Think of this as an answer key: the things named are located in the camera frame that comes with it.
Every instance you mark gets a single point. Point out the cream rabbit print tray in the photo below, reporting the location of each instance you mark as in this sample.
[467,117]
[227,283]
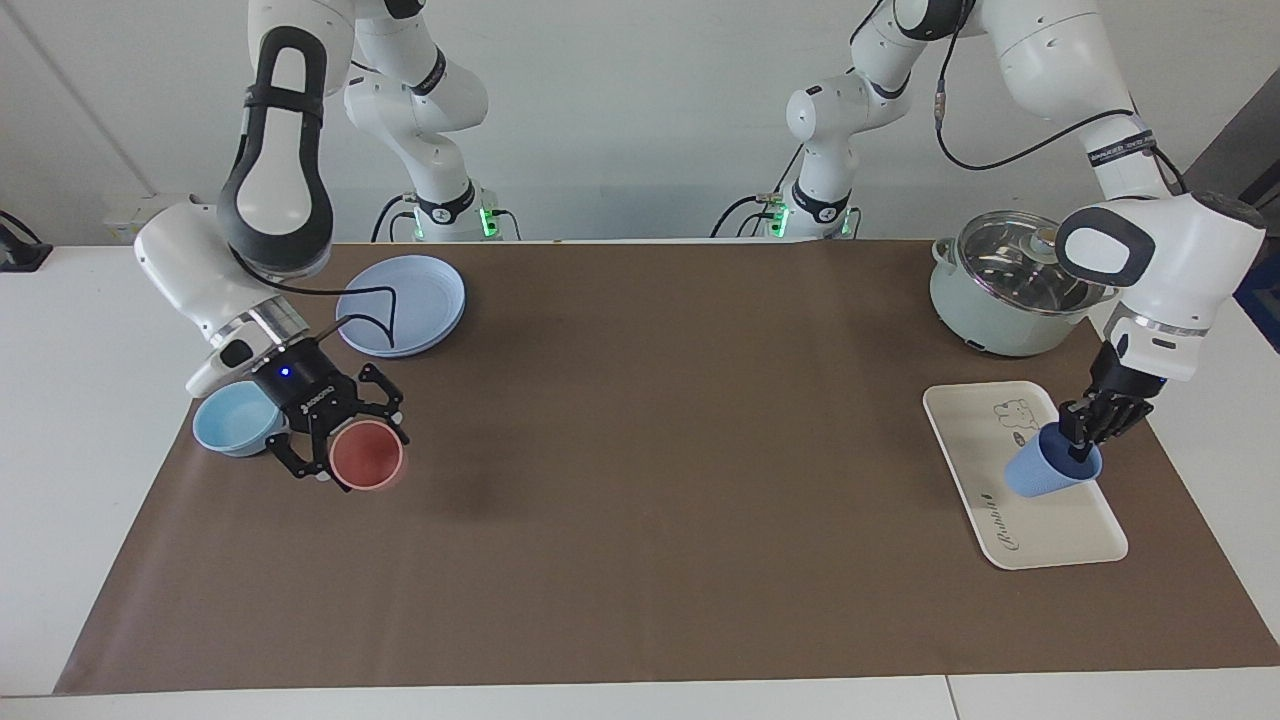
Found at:
[1030,530]

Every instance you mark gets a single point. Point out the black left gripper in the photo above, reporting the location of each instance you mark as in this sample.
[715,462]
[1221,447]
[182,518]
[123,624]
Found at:
[1125,378]

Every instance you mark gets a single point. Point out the white wall power strip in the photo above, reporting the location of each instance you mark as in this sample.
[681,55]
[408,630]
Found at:
[128,222]

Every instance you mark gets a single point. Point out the green pot with glass lid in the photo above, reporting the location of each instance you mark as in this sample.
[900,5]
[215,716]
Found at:
[990,310]

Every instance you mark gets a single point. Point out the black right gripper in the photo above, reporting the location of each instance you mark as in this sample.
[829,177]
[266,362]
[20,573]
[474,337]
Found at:
[305,390]

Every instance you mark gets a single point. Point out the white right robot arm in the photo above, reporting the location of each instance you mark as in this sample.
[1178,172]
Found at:
[280,150]

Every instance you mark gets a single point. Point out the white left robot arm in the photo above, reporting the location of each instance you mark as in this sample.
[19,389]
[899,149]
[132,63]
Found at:
[1170,250]

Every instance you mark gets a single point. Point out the black stand leg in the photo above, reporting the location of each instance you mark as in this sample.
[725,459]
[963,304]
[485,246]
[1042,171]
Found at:
[1262,200]

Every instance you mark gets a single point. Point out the blue plastic cup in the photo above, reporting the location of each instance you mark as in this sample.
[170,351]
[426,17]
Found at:
[1045,470]

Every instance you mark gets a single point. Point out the black clamp object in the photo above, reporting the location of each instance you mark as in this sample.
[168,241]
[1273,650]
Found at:
[20,250]

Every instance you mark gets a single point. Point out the pink plastic cup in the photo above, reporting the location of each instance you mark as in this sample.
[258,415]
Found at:
[366,455]

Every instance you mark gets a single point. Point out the brown table mat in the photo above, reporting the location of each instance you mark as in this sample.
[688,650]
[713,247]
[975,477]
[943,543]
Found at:
[650,500]

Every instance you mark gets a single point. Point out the light blue bowl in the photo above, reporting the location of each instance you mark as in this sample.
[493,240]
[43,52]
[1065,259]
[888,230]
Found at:
[235,420]

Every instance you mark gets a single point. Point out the pale blue plate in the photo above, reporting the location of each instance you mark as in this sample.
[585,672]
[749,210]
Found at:
[420,300]

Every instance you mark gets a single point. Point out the blue box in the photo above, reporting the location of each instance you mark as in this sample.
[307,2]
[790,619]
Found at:
[1265,300]

